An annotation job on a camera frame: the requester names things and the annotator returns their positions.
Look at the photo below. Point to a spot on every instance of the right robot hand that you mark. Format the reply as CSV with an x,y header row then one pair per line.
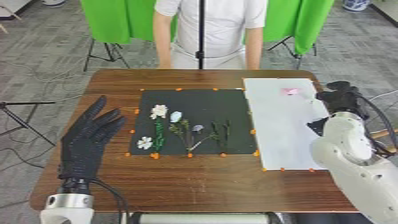
x,y
340,100

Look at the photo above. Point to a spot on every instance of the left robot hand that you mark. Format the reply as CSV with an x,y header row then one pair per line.
x,y
89,143

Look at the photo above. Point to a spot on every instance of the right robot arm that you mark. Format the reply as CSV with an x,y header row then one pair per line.
x,y
356,160

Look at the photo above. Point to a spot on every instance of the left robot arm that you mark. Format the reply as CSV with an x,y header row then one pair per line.
x,y
68,203

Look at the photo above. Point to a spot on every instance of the dark mat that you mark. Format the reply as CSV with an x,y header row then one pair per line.
x,y
207,106

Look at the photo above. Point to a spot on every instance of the person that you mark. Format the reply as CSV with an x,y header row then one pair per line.
x,y
223,26

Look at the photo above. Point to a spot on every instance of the pink flower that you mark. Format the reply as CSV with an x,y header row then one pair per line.
x,y
290,91

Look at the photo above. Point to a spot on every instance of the small white flower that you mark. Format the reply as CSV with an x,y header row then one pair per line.
x,y
144,142

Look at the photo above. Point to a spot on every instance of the black tripod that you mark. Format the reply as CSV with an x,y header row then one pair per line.
x,y
20,120

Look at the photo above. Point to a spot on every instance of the white sheet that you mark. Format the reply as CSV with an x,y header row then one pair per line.
x,y
285,133

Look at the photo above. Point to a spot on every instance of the large white flower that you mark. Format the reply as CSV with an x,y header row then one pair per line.
x,y
159,111

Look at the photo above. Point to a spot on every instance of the pale blue flower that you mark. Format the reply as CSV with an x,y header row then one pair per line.
x,y
176,116

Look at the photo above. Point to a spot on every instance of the black cloth stand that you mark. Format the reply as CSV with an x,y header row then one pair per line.
x,y
109,53
294,50

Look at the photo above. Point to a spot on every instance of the purple flower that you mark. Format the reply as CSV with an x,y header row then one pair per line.
x,y
198,128

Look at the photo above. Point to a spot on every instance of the green sprig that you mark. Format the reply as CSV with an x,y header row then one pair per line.
x,y
228,128
215,132

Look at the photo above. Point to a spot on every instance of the blue and white vase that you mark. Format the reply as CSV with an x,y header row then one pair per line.
x,y
356,4

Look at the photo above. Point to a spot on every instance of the pale grey bar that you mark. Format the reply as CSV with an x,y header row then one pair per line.
x,y
201,219

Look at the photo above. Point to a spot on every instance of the black stand pole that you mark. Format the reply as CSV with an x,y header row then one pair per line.
x,y
201,33

